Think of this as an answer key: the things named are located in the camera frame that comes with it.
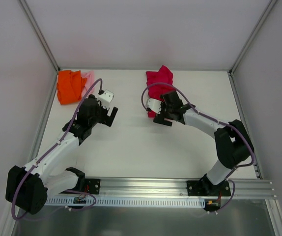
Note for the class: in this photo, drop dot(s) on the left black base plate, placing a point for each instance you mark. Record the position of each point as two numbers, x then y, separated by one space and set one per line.
92 186

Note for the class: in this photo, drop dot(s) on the white slotted cable duct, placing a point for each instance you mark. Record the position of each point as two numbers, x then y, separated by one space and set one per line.
125 202

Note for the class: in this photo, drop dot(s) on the right aluminium frame post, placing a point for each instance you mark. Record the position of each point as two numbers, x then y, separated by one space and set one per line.
261 21

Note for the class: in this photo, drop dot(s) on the left aluminium frame post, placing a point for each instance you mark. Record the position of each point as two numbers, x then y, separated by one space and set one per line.
38 32

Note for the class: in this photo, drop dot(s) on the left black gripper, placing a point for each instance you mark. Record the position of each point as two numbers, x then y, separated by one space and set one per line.
105 117

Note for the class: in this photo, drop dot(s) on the orange t shirt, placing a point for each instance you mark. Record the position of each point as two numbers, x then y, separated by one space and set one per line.
69 87

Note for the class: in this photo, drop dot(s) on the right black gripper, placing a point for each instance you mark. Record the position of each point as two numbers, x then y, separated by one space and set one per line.
164 114

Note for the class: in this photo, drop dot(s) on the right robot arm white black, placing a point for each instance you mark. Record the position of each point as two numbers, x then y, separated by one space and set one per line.
232 141

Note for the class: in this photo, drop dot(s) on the pink t shirt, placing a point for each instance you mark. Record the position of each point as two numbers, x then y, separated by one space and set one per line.
88 78

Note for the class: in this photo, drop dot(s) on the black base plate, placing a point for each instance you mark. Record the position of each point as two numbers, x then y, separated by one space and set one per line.
92 186
198 188

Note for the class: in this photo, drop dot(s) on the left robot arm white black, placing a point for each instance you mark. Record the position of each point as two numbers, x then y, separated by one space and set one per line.
30 186

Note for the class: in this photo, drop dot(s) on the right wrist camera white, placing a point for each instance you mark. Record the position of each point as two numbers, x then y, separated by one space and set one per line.
154 105

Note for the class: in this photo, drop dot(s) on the aluminium frame post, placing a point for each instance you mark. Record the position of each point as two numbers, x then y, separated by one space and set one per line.
38 32
261 21

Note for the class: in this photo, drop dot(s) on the aluminium mounting rail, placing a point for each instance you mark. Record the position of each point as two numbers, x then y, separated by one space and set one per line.
177 187

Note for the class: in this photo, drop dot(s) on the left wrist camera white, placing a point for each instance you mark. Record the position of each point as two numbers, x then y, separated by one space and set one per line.
105 97

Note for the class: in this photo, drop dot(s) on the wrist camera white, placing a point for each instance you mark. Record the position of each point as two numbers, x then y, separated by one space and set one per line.
154 105
105 97

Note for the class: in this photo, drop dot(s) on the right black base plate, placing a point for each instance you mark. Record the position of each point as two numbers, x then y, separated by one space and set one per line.
198 188

